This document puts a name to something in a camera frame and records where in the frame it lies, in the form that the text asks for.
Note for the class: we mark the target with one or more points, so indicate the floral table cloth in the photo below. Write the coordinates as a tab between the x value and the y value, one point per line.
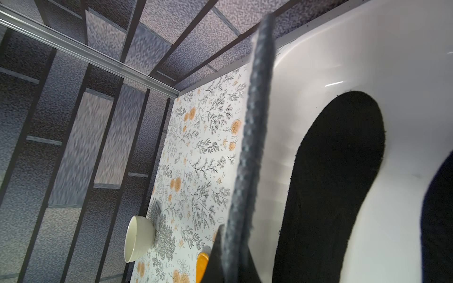
194	183

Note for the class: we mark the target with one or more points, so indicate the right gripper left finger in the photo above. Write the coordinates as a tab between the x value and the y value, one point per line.
214	272

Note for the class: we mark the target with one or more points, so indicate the grey felt insole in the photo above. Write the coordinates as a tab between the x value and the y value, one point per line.
238	229

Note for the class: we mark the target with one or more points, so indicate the white plastic storage box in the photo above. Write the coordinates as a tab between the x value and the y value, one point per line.
401	54

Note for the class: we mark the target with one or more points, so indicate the black insole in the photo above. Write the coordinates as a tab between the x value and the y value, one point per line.
437	227
335	167

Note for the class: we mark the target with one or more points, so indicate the white bowl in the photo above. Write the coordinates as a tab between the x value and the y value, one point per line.
140	237

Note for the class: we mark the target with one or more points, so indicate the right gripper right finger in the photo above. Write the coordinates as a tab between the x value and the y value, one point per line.
247	272

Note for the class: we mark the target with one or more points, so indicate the orange insole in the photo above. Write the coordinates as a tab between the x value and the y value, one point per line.
202	262

